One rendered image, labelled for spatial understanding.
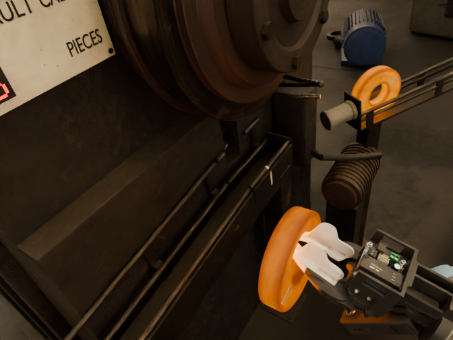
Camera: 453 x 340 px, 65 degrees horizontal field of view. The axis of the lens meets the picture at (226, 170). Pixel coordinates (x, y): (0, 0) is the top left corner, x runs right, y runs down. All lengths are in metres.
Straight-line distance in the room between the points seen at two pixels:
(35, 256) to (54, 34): 0.31
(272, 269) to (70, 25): 0.43
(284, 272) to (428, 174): 1.58
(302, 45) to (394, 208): 1.24
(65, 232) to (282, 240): 0.33
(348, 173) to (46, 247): 0.82
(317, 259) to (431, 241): 1.24
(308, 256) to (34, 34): 0.45
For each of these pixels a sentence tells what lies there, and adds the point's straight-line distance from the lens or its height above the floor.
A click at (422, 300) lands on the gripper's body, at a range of 0.48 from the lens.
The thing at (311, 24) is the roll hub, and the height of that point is 1.03.
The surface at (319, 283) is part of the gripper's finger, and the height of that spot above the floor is 0.83.
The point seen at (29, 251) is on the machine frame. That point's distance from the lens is 0.61.
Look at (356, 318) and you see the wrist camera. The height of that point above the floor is 0.76.
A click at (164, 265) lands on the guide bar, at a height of 0.68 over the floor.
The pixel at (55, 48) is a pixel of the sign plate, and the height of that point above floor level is 1.10.
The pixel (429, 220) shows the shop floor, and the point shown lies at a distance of 1.78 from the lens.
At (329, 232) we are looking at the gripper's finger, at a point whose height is 0.87.
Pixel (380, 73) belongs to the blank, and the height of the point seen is 0.77.
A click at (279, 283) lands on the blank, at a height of 0.84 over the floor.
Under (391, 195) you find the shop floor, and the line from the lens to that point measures 1.85.
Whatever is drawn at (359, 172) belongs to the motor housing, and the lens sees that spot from 1.14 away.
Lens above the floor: 1.25
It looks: 39 degrees down
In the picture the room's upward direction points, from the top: 10 degrees counter-clockwise
